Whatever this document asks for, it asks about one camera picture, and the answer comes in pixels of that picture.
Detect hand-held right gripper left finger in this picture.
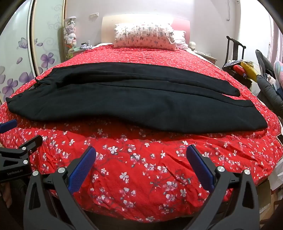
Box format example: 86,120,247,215
23,146,104,230

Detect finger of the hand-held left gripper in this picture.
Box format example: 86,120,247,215
13,135,43,160
0,119,18,134

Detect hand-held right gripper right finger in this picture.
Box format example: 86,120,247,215
183,145,260,230

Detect black pants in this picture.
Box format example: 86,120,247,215
6,62,267,134

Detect red floral blanket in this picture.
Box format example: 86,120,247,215
0,43,283,223

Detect cardboard box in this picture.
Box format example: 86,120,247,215
259,177,277,213

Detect wardrobe with purple flower doors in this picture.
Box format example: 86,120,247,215
0,0,67,104

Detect dark padded jacket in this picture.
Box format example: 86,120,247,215
255,50,283,111

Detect yellow cloth bundle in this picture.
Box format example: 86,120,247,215
241,61,259,81

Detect wooden nightstand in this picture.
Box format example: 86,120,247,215
192,50,218,65

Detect stack of plush toys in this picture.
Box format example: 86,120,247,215
64,16,78,50

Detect black wooden chair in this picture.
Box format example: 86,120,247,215
222,35,247,67

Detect plain pale pillow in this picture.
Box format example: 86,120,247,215
174,30,189,49

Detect cream and pink headboard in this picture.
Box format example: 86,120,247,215
102,14,190,45

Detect floral print pillow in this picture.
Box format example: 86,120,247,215
113,22,177,51

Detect pink curtain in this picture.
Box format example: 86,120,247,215
268,13,283,67

